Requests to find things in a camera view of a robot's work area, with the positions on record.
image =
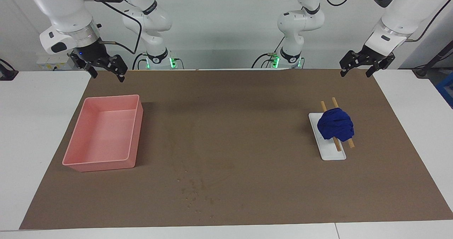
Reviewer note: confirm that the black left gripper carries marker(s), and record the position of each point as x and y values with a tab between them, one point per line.
372	56

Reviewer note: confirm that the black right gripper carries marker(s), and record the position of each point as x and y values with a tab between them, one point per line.
92	53

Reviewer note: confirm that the white wall socket box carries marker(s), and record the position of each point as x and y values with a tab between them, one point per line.
53	60

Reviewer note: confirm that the brown table mat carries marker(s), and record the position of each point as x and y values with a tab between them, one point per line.
230	125

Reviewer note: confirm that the white rack with wooden rods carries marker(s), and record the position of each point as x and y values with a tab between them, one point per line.
331	152

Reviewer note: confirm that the pink plastic bin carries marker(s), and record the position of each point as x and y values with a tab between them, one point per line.
106	132

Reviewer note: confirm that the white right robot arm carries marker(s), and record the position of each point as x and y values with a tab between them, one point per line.
67	9

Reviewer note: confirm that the blue towel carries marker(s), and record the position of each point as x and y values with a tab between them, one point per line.
334	124

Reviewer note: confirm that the blue crate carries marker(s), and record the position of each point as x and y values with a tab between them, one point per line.
446	88

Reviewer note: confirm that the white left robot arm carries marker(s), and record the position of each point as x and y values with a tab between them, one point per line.
400	16

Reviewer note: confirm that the black stand with pole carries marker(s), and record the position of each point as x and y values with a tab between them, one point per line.
423	70

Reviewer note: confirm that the black clamp base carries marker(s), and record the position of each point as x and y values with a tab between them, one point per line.
7	74

